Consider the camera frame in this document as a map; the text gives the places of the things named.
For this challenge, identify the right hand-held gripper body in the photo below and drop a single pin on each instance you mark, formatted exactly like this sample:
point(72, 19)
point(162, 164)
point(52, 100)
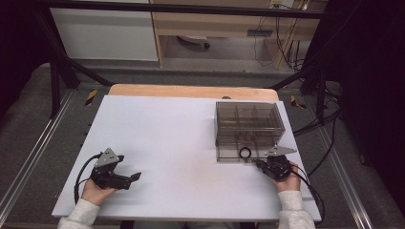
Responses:
point(278, 168)

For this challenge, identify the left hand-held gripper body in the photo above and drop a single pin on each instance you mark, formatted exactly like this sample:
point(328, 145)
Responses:
point(111, 182)

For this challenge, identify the clear grey drawer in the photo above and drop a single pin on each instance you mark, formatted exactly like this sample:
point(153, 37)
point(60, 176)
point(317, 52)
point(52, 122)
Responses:
point(227, 154)

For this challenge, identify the clear grey drawer organizer box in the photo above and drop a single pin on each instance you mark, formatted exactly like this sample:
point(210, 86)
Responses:
point(248, 108)

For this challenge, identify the person's right hand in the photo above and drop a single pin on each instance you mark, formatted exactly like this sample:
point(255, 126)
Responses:
point(291, 183)

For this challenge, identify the person's left hand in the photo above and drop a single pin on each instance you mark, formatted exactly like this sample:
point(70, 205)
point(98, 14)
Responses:
point(95, 194)

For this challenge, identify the white foam board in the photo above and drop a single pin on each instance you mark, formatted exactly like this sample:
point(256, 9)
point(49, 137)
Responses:
point(178, 133)

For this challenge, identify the yellow black tape strip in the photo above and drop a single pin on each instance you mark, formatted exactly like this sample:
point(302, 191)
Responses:
point(91, 97)
point(296, 102)

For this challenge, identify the wooden table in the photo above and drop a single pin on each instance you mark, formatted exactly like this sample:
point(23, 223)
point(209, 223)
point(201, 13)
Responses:
point(178, 90)

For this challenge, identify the white cabinet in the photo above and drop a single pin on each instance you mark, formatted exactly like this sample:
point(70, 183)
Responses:
point(105, 35)

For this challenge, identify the black curtain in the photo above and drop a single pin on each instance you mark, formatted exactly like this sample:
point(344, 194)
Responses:
point(19, 47)
point(372, 79)

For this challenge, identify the office chair base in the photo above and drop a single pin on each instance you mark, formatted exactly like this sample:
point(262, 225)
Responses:
point(194, 39)

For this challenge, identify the light wooden desk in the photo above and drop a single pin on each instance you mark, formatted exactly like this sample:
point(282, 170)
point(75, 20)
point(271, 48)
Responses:
point(223, 24)

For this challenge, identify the white power strip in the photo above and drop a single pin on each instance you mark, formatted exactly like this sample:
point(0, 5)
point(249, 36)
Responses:
point(283, 3)

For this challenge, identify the aluminium floor rail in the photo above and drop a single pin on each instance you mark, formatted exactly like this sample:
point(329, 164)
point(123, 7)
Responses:
point(35, 152)
point(344, 178)

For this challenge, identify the black frame stand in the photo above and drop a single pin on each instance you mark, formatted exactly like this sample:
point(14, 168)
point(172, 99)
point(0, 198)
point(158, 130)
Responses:
point(55, 82)
point(320, 82)

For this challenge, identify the black frame crossbar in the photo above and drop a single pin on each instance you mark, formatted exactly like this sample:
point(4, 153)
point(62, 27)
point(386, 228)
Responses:
point(178, 9)

